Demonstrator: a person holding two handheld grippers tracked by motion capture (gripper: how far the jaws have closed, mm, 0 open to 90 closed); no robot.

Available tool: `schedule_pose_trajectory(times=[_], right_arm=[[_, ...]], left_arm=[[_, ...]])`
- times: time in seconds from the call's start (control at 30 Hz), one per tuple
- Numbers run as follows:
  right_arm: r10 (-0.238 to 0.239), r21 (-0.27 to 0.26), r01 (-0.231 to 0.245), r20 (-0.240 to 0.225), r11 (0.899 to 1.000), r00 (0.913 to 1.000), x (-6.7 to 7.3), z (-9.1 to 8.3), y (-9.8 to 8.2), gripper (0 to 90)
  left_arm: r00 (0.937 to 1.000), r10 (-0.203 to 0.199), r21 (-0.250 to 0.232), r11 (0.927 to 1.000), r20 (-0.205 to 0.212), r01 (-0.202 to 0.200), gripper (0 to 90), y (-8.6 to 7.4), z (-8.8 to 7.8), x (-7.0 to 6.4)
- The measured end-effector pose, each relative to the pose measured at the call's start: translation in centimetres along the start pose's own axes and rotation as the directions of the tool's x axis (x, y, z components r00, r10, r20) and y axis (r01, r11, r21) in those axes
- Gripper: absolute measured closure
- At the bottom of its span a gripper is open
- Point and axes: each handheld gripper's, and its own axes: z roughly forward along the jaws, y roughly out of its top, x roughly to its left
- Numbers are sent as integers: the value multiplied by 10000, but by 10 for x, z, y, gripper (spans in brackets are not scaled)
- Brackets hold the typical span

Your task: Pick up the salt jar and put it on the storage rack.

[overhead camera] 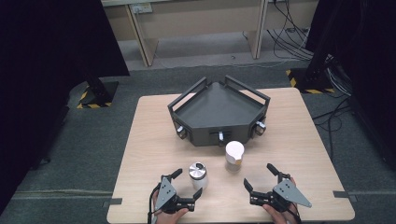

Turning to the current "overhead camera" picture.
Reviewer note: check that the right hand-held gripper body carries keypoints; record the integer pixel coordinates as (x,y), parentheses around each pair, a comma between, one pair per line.
(285,194)

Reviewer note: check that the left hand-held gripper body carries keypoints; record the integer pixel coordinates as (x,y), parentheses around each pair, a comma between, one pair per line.
(165,193)

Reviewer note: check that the white bottle with silver cap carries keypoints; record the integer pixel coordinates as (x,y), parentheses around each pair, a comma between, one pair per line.
(198,175)

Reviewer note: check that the white jar with white lid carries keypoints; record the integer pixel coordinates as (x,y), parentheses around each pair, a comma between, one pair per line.
(234,155)

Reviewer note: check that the dark grey corner rack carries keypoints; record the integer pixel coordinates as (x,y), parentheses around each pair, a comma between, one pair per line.
(218,109)

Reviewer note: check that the person's right hand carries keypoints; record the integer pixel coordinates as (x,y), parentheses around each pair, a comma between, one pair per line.
(275,216)

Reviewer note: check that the person's left hand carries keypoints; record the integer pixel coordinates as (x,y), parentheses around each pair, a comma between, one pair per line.
(169,217)

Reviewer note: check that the grey tape strip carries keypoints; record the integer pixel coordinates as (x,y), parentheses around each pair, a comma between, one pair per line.
(344,195)
(112,202)

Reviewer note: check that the black stand with striped base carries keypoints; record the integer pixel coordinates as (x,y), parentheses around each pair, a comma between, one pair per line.
(99,93)
(311,81)

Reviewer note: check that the black curtain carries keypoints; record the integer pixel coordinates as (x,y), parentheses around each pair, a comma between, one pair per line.
(370,62)
(46,77)

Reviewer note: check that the white wall socket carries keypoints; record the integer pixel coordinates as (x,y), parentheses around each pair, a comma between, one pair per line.
(141,8)

